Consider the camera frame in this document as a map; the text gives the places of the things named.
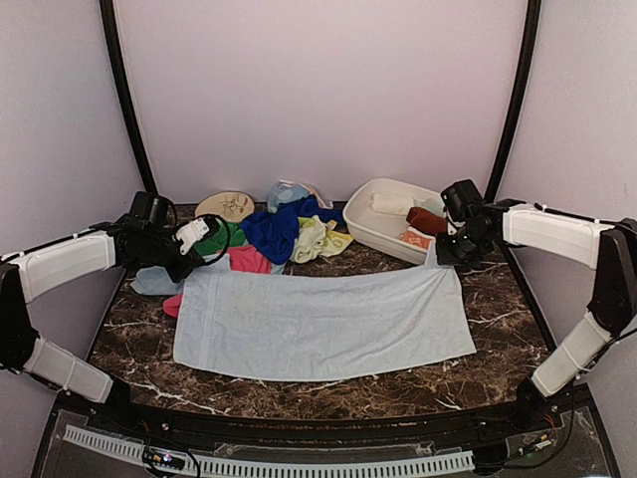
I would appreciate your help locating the light blue dotted towel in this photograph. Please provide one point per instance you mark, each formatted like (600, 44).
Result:
(284, 192)

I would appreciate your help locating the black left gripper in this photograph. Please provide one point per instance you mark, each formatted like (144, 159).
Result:
(176, 273)

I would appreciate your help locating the white rolled towel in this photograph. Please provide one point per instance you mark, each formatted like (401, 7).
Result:
(393, 204)

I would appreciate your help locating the black left frame post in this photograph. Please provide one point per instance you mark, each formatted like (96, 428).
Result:
(124, 95)

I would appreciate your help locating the black right frame post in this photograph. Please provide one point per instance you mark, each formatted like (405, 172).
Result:
(517, 99)

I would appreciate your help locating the pale yellow patterned towel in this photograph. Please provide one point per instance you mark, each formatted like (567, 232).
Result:
(318, 239)

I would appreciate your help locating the beige bird-painted plate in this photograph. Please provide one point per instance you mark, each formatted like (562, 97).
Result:
(232, 206)

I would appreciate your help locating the pink towel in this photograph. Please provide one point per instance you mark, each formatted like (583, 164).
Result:
(242, 259)

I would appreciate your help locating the royal blue towel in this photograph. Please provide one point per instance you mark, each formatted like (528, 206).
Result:
(274, 234)

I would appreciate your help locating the large pale blue towel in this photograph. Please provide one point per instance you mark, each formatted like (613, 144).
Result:
(301, 329)

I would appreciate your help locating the orange patterned rolled towel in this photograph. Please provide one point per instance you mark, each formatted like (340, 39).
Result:
(416, 238)

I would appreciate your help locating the brown rolled towel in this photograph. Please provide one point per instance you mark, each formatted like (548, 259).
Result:
(425, 221)

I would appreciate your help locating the pale green rolled towel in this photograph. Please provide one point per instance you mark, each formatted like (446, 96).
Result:
(434, 206)

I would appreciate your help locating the white slotted cable duct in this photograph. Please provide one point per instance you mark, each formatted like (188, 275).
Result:
(253, 461)

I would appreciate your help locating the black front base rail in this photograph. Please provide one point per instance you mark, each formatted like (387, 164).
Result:
(480, 427)

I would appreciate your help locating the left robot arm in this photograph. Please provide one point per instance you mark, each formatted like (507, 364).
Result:
(46, 309)

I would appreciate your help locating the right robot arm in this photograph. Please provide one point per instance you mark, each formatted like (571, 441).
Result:
(583, 272)

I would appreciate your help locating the black frame post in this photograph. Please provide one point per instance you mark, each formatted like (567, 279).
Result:
(517, 99)
(124, 95)

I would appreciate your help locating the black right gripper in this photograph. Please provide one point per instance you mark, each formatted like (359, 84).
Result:
(446, 257)

